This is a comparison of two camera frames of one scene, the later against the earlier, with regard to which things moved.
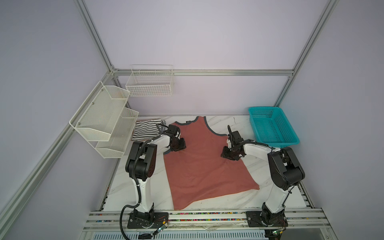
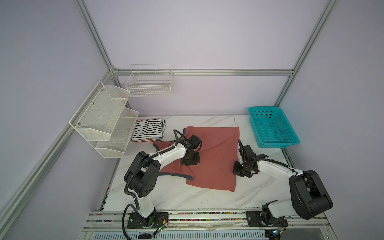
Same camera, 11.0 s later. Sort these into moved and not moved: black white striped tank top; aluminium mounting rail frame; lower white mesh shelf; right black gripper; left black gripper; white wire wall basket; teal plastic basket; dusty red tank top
Moved: right black gripper; left black gripper; dusty red tank top
Not moved: aluminium mounting rail frame; white wire wall basket; teal plastic basket; black white striped tank top; lower white mesh shelf
